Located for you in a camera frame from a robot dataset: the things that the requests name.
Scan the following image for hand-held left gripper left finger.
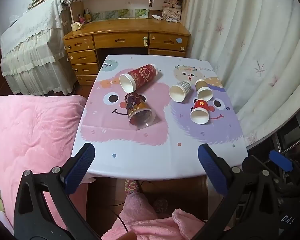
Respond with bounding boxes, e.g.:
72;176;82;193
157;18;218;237
14;142;100;240

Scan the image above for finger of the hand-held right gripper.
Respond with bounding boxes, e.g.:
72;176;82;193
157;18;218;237
269;150;300;183
242;155;271;173

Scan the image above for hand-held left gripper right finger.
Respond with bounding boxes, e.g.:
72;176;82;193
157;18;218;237
197;143;283;240

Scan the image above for small red paper cup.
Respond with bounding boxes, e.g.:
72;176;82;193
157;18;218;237
190;99;210;125

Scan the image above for brown cup with clear lid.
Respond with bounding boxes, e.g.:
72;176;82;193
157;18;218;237
124;92;156;130

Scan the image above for olive brown paper cup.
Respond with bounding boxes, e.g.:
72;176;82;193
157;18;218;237
195;79;213;102

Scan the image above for checkered paper cup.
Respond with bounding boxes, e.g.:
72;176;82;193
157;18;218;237
169;80;192;103

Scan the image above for tall red patterned paper cup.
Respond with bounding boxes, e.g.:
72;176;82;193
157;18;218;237
119;64;157;93

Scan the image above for person's left hand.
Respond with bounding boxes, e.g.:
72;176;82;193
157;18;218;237
114;231;137;240

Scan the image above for chrome metal rack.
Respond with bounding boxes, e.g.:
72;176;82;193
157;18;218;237
272;105;300;160

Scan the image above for pink fluffy blanket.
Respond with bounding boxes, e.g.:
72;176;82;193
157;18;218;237
0;94;88;233

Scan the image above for person's patterned sock foot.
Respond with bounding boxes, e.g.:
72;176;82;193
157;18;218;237
124;179;141;195
154;198;169;213

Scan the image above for cartoon patterned table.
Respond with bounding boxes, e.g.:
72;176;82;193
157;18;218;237
71;54;248;181

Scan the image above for person's pink pajama leg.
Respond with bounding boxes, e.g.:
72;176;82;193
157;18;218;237
101;192;232;240

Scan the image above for white leaf print curtain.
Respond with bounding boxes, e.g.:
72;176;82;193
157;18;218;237
184;0;300;146

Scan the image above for white lace covered furniture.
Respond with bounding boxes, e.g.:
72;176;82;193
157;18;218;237
0;0;78;96

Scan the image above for wooden desk with drawers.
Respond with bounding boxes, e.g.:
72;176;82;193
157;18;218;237
62;18;192;86

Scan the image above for pen holder with bottles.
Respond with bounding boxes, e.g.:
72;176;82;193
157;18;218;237
77;9;92;26

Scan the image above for strip of grape pictures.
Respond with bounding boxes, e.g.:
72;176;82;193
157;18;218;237
91;9;149;20

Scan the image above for patterned storage box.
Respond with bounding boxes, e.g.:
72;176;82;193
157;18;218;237
161;7;182;22

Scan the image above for black cable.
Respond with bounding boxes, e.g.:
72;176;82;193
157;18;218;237
111;209;130;233

